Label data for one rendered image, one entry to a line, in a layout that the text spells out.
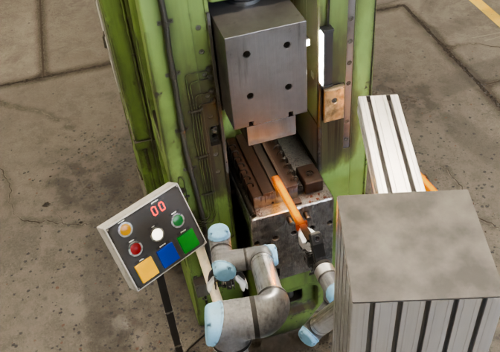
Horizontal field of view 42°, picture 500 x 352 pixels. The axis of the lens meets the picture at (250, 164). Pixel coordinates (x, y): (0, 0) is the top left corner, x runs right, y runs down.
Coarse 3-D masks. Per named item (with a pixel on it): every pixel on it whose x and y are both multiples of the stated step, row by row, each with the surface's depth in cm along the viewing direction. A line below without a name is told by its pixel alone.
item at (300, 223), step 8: (272, 176) 278; (280, 184) 273; (280, 192) 270; (288, 200) 265; (288, 208) 263; (296, 208) 260; (296, 216) 257; (296, 224) 252; (304, 224) 252; (304, 232) 249
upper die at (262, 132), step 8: (280, 120) 250; (288, 120) 251; (248, 128) 248; (256, 128) 249; (264, 128) 250; (272, 128) 251; (280, 128) 252; (288, 128) 254; (248, 136) 250; (256, 136) 251; (264, 136) 253; (272, 136) 254; (280, 136) 255; (248, 144) 253
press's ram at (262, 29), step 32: (288, 0) 237; (224, 32) 223; (256, 32) 222; (288, 32) 226; (224, 64) 231; (256, 64) 230; (288, 64) 234; (224, 96) 248; (256, 96) 239; (288, 96) 244
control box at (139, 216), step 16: (160, 192) 248; (176, 192) 251; (128, 208) 246; (144, 208) 243; (176, 208) 251; (112, 224) 237; (144, 224) 244; (160, 224) 247; (192, 224) 255; (112, 240) 237; (128, 240) 240; (144, 240) 244; (160, 240) 247; (176, 240) 251; (112, 256) 245; (128, 256) 240; (144, 256) 244; (128, 272) 241; (160, 272) 248
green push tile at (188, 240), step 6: (192, 228) 254; (186, 234) 253; (192, 234) 254; (180, 240) 251; (186, 240) 253; (192, 240) 254; (198, 240) 256; (186, 246) 253; (192, 246) 254; (186, 252) 253
